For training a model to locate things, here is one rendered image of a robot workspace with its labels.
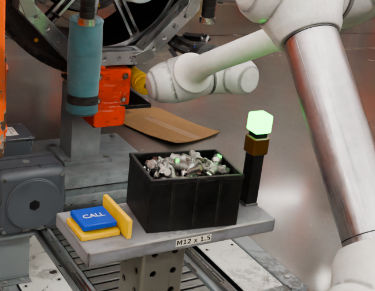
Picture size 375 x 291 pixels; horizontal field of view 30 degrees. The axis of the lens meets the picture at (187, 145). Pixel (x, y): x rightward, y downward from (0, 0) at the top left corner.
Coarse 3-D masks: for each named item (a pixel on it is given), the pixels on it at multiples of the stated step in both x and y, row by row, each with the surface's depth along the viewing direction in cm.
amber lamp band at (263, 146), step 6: (246, 138) 150; (252, 138) 149; (264, 138) 149; (246, 144) 151; (252, 144) 149; (258, 144) 148; (264, 144) 149; (246, 150) 151; (252, 150) 149; (258, 150) 149; (264, 150) 150
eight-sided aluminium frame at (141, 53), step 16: (16, 0) 182; (32, 0) 181; (192, 0) 204; (32, 16) 183; (176, 16) 204; (192, 16) 207; (48, 32) 187; (160, 32) 204; (176, 32) 206; (64, 48) 191; (112, 48) 202; (128, 48) 205; (144, 48) 203; (160, 48) 205; (112, 64) 200; (128, 64) 202
